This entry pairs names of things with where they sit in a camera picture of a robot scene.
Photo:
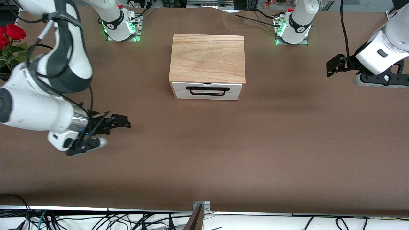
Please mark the metal bracket with brown post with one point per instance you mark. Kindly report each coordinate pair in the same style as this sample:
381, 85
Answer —
199, 210

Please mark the red roses with leaves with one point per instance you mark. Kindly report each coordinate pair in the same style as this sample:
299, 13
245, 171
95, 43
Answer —
11, 35

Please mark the white-fronted wooden drawer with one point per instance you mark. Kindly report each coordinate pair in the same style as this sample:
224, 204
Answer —
207, 96

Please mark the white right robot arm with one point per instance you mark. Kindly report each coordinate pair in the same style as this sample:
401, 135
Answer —
38, 95

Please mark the light wooden drawer cabinet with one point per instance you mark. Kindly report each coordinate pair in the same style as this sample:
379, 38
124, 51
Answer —
207, 59

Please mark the aluminium frame profile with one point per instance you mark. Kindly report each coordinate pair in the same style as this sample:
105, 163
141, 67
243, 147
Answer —
391, 14

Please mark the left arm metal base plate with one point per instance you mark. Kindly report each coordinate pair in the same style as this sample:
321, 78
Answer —
305, 41

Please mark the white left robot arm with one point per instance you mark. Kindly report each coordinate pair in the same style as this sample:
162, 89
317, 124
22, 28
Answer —
397, 28

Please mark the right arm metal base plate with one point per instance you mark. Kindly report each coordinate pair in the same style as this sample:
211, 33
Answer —
135, 32

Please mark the black cylindrical vase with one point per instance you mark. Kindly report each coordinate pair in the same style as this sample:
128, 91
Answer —
3, 76

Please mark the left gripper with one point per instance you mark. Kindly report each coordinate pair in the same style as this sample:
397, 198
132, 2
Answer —
350, 64

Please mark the aluminium table edge strip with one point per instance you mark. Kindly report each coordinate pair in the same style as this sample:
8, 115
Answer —
96, 209

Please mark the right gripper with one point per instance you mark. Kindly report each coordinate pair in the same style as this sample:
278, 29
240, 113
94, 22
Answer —
99, 124

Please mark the brown table cover sheet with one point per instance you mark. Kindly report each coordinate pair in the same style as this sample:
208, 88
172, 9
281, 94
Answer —
204, 166

